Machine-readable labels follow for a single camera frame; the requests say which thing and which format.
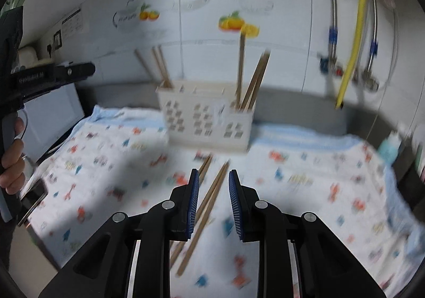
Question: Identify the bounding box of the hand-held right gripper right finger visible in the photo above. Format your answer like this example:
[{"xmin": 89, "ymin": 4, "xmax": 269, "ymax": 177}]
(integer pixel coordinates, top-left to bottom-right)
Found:
[{"xmin": 228, "ymin": 169, "xmax": 387, "ymax": 298}]

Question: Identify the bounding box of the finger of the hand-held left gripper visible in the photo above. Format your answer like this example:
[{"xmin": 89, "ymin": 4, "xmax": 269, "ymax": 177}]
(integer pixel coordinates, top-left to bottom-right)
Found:
[{"xmin": 55, "ymin": 62, "xmax": 96, "ymax": 86}]

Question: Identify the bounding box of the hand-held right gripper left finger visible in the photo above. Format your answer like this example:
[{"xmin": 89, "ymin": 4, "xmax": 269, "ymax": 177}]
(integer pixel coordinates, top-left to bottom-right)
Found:
[{"xmin": 38, "ymin": 168, "xmax": 200, "ymax": 298}]

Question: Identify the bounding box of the cream plastic utensil holder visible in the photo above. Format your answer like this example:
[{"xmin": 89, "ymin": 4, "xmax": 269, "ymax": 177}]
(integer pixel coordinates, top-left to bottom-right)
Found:
[{"xmin": 156, "ymin": 80, "xmax": 254, "ymax": 153}]

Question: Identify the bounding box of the bunch of wooden chopsticks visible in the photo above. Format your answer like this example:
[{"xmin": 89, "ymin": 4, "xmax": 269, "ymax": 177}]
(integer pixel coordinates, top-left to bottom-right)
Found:
[{"xmin": 134, "ymin": 35, "xmax": 272, "ymax": 277}]

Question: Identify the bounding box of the person's left hand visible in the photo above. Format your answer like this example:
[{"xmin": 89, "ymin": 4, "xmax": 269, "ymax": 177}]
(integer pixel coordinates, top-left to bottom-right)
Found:
[{"xmin": 0, "ymin": 117, "xmax": 27, "ymax": 195}]

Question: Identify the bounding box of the white kettle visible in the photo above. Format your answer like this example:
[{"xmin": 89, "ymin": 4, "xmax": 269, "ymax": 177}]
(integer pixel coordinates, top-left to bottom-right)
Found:
[{"xmin": 18, "ymin": 47, "xmax": 38, "ymax": 67}]

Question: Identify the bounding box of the white microwave oven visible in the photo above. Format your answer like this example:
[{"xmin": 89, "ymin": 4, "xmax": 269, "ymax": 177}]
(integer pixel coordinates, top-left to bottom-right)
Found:
[{"xmin": 20, "ymin": 84, "xmax": 86, "ymax": 160}]

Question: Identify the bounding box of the cartoon printed white blanket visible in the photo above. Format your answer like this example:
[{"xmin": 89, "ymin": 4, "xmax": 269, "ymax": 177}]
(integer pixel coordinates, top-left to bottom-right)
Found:
[{"xmin": 25, "ymin": 104, "xmax": 419, "ymax": 298}]

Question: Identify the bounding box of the black smartphone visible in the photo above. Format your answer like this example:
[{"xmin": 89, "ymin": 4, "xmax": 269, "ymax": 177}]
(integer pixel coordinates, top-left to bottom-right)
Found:
[{"xmin": 16, "ymin": 180, "xmax": 49, "ymax": 227}]

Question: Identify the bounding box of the teal pump bottle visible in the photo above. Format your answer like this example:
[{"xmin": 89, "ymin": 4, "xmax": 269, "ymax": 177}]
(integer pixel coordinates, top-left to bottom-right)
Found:
[{"xmin": 379, "ymin": 130, "xmax": 403, "ymax": 166}]

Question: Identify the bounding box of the metal water valve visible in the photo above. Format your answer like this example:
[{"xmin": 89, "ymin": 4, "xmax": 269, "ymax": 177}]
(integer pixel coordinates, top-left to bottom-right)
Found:
[{"xmin": 354, "ymin": 69, "xmax": 380, "ymax": 91}]

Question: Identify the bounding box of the white wall notice sticker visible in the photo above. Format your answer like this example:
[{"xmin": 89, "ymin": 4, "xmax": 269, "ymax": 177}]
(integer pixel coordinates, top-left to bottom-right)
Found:
[{"xmin": 61, "ymin": 9, "xmax": 84, "ymax": 40}]

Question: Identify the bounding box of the red-handled water valve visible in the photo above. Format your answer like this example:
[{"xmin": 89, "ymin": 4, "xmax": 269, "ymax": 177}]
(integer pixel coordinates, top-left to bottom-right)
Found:
[{"xmin": 319, "ymin": 56, "xmax": 345, "ymax": 77}]

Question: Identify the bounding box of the yellow gas hose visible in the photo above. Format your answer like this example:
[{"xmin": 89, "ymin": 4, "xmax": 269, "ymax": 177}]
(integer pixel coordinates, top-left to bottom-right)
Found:
[{"xmin": 335, "ymin": 0, "xmax": 371, "ymax": 110}]

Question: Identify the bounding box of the braided metal hose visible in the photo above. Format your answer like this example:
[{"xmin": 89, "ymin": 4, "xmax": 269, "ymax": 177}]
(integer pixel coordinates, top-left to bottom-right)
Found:
[
  {"xmin": 326, "ymin": 0, "xmax": 338, "ymax": 63},
  {"xmin": 365, "ymin": 0, "xmax": 380, "ymax": 79}
]

